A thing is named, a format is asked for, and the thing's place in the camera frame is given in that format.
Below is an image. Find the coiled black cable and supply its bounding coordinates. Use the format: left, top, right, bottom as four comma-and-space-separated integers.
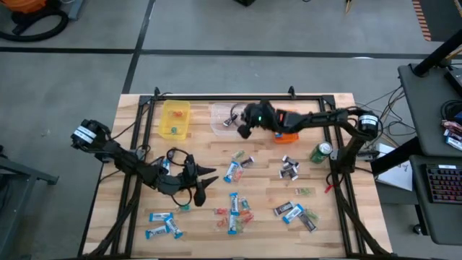
440, 99, 462, 122

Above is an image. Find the clear plastic basket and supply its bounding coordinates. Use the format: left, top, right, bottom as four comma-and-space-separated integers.
209, 102, 253, 137

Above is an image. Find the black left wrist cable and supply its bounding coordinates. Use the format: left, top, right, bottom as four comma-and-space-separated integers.
165, 147, 195, 208

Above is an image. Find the black slanted pole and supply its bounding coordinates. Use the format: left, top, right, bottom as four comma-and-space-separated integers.
412, 27, 462, 77

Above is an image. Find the grey metal leg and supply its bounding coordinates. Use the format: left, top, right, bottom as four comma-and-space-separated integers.
67, 0, 84, 21

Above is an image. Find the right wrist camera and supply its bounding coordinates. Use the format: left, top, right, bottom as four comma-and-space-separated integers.
237, 124, 253, 140

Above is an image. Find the backlit black keyboard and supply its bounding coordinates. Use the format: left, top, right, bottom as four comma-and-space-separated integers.
424, 163, 462, 205

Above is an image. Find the thin black power cable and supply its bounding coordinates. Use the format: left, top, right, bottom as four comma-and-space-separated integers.
108, 92, 173, 142

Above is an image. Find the orange plastic basket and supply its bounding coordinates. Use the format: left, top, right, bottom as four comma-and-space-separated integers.
272, 109, 300, 145

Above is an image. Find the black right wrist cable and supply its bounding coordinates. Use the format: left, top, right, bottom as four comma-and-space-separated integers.
229, 103, 250, 122

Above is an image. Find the red candy pack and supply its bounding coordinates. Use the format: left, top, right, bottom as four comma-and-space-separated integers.
440, 120, 462, 134

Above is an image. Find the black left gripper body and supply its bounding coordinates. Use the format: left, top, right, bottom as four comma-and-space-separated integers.
158, 153, 203, 198

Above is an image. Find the grey side table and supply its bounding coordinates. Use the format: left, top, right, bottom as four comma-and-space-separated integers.
0, 144, 59, 260

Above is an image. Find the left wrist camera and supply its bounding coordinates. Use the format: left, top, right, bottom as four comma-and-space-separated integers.
193, 182, 207, 208

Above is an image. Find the black vacuum hose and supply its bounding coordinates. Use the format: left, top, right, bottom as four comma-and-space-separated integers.
0, 7, 70, 43

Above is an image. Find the black cable bundle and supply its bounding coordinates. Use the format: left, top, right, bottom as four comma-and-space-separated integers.
352, 84, 407, 149

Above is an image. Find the yellow plastic basket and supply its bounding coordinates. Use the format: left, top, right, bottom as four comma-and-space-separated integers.
157, 100, 191, 141

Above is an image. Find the black diagonal beam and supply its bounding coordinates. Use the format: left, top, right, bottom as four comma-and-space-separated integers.
370, 136, 423, 176

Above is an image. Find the grey desk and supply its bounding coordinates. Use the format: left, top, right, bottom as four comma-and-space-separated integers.
409, 154, 462, 247
397, 61, 462, 157

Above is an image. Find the black aluminium table frame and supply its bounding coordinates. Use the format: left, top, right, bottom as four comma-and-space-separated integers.
82, 86, 393, 259

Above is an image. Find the green soda can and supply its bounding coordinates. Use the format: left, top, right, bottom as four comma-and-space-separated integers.
309, 140, 334, 165

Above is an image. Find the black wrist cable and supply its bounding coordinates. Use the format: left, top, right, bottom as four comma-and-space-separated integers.
165, 147, 195, 208
229, 103, 250, 122

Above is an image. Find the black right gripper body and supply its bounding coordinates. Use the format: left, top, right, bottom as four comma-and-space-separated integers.
240, 100, 281, 133

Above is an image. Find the orange shop vacuum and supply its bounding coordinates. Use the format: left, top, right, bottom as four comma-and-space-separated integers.
7, 0, 48, 14

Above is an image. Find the black mat striped edge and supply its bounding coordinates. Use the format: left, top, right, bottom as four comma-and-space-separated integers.
411, 0, 462, 43

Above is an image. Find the white paper sheet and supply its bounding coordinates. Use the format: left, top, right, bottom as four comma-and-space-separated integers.
375, 143, 414, 192

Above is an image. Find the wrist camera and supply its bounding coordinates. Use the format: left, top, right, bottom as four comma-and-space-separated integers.
237, 124, 253, 140
193, 182, 207, 208

